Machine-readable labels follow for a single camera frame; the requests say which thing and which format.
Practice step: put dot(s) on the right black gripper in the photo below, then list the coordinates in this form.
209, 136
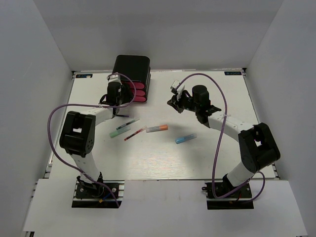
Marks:
174, 102

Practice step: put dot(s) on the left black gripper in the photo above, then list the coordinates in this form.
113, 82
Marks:
128, 93

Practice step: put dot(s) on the pink top drawer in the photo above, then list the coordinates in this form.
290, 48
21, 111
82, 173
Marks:
137, 85

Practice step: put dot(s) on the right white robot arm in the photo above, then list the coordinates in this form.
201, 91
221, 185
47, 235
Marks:
257, 146

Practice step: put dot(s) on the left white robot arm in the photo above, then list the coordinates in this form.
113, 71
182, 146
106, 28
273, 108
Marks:
78, 133

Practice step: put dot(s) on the pink bottom drawer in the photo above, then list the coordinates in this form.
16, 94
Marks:
140, 99

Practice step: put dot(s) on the orange highlighter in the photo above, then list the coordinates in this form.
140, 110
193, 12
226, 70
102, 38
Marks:
157, 128

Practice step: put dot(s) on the black drawer cabinet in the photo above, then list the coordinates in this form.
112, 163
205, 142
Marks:
137, 68

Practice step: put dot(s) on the green gel pen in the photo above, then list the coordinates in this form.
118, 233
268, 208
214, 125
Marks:
128, 123

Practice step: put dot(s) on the blue highlighter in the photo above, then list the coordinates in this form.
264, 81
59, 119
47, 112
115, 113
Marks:
185, 138

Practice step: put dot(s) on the green highlighter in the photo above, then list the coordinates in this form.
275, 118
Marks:
119, 132

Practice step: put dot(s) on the red gel pen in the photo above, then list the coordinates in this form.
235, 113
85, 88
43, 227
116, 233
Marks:
135, 133

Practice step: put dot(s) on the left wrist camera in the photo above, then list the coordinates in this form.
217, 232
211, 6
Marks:
114, 78

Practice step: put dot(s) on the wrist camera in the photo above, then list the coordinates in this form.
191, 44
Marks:
114, 78
177, 86

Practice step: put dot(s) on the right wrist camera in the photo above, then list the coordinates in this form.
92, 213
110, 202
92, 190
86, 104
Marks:
177, 86

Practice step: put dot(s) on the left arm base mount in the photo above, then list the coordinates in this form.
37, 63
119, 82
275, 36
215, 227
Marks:
91, 198

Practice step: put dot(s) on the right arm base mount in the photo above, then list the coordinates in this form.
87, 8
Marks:
239, 200

